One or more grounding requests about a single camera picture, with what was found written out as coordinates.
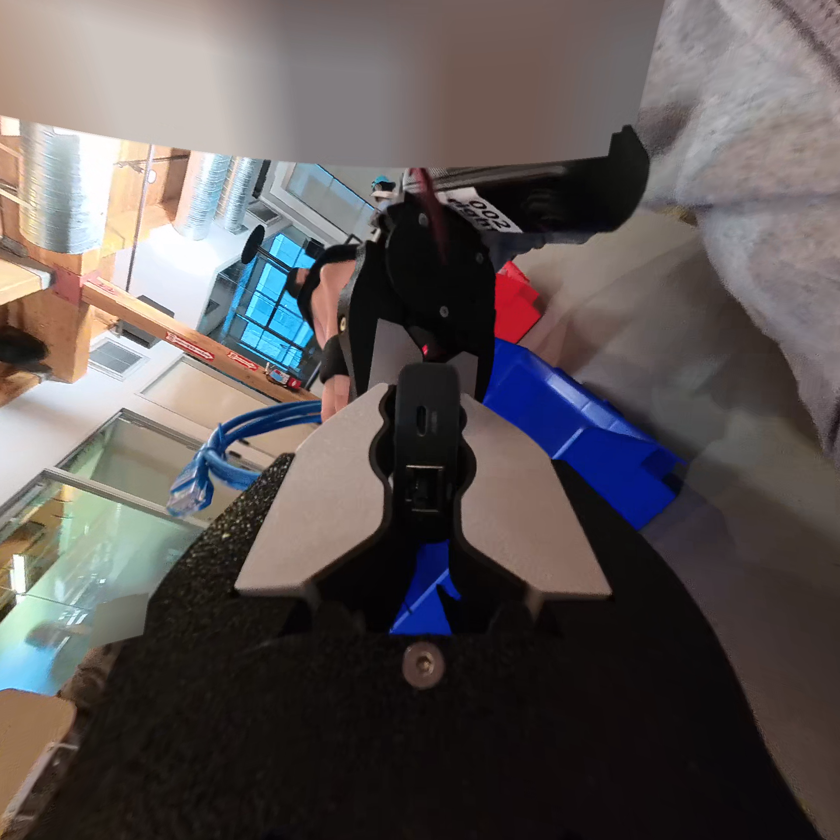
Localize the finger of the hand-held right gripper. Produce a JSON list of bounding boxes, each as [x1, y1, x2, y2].
[[357, 318, 429, 399], [453, 350, 490, 403]]

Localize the person's right hand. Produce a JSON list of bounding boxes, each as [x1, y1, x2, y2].
[[289, 259, 361, 422]]

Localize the wooden beam red signs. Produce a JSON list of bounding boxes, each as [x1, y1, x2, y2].
[[82, 276, 316, 401]]

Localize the silver spiral duct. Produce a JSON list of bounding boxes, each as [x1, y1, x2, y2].
[[223, 157, 263, 234], [174, 154, 232, 240]]

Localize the white wall vent grille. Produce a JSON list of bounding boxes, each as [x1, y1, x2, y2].
[[88, 338, 151, 378]]

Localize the person's grey sweatshirt torso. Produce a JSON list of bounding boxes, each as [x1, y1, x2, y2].
[[640, 0, 840, 467]]

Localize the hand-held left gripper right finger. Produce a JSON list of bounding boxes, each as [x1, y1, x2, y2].
[[451, 391, 614, 635]]

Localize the red plastic bin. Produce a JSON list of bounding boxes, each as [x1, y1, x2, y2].
[[493, 261, 546, 343]]

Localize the blue ethernet cable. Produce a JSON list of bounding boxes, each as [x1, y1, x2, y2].
[[167, 400, 326, 519]]

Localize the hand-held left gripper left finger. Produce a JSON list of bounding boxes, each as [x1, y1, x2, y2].
[[234, 384, 399, 635]]

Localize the large silver duct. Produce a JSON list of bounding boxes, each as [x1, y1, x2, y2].
[[16, 121, 106, 253]]

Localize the black ethernet adapter box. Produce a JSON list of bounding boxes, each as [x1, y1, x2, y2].
[[390, 363, 468, 546]]

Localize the tan sheet holder board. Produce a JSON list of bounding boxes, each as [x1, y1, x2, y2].
[[0, 689, 80, 821]]

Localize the blue plastic bin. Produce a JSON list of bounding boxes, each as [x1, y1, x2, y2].
[[390, 338, 686, 636]]

